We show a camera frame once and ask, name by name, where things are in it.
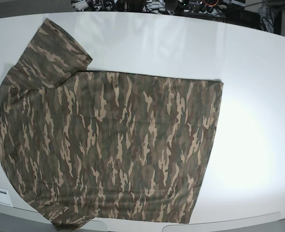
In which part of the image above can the camouflage T-shirt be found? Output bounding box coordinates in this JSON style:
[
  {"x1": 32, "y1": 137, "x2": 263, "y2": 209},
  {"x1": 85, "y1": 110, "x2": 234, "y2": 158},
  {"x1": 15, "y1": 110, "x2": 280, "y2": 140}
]
[{"x1": 0, "y1": 19, "x2": 223, "y2": 231}]

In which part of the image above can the black background equipment clutter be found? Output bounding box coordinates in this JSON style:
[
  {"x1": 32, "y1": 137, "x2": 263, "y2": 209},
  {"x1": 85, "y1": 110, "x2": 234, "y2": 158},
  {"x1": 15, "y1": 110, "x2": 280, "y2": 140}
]
[{"x1": 71, "y1": 0, "x2": 280, "y2": 34}]

